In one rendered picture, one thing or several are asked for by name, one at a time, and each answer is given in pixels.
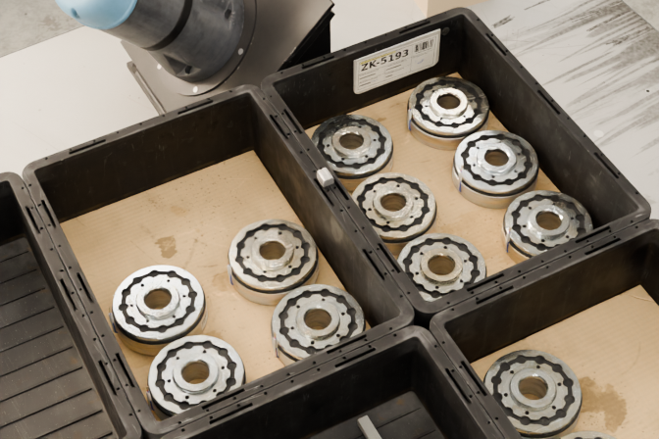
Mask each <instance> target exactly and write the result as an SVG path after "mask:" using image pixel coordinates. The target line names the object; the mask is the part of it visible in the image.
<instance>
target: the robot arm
mask: <svg viewBox="0 0 659 439"><path fill-rule="evenodd" d="M55 1H56V3H57V4H58V6H59V7H60V8H61V10H62V11H63V12H65V13H66V14H67V15H68V16H70V17H72V18H74V19H75V20H76V21H78V22H79V23H81V24H83V25H85V26H88V27H90V28H94V29H99V30H101V31H103V32H106V33H108V34H110V35H113V36H115V37H117V38H120V39H121V40H123V41H125V42H128V43H130V44H132V45H135V46H137V47H139V48H142V49H144V50H146V51H147V52H148V53H149V54H150V55H151V56H152V57H153V58H154V59H155V60H156V62H157V63H158V64H159V65H160V66H161V67H162V68H163V69H164V70H165V71H166V72H167V73H169V74H171V75H173V76H175V77H177V78H180V79H182V80H185V81H190V82H193V81H200V80H203V79H206V78H208V77H210V76H211V75H213V74H214V73H216V72H217V71H218V70H220V69H221V68H222V67H223V66H224V64H225V63H226V62H227V61H228V59H229V58H230V57H231V55H232V53H233V52H234V50H235V48H236V46H237V44H238V42H239V39H240V36H241V33H242V30H243V24H244V4H243V0H55Z"/></svg>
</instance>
